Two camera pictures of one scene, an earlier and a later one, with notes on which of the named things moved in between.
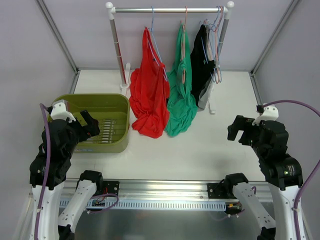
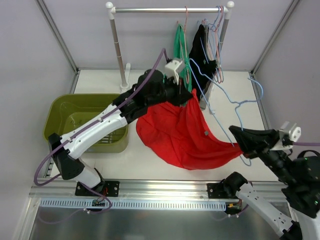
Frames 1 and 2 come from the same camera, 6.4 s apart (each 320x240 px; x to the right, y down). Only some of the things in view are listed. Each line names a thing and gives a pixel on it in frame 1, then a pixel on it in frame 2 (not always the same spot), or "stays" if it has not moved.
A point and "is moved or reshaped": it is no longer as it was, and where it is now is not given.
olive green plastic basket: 111,111 stays
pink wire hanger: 183,35 -> 185,42
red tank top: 149,94 is moved or reshaped
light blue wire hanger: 164,70 -> 237,103
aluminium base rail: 111,190 stays
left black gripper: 81,124 -> 178,92
